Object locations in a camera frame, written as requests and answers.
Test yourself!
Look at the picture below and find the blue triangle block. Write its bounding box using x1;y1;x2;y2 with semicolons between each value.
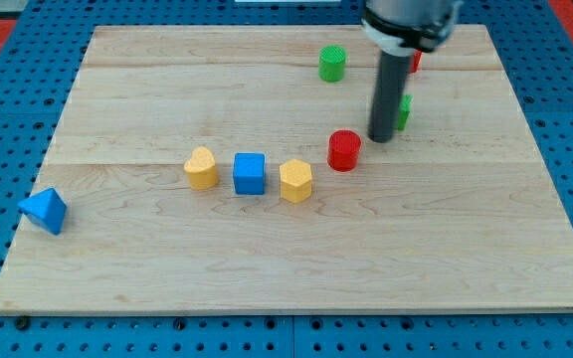
17;188;67;236

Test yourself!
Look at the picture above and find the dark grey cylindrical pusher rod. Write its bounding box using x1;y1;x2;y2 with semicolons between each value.
368;52;412;143

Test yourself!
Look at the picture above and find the red cylinder block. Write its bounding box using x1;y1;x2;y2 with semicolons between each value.
327;129;361;172

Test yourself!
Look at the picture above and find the yellow hexagon block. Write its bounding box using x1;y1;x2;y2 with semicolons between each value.
279;159;312;203

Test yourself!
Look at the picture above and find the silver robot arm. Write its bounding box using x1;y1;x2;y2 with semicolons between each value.
362;0;462;143

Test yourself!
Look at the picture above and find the red block behind arm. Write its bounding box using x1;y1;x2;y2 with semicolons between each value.
409;50;423;74

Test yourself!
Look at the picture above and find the wooden board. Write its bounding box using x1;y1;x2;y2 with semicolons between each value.
0;25;573;316

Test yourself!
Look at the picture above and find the green cylinder block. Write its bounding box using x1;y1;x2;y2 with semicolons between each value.
318;45;347;83

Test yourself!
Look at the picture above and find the blue cube block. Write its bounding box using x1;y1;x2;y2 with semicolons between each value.
233;152;266;195

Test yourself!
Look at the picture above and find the yellow heart block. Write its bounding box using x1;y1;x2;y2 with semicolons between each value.
183;146;220;190

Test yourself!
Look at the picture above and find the green star block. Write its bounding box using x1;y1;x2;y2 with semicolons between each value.
396;93;413;131

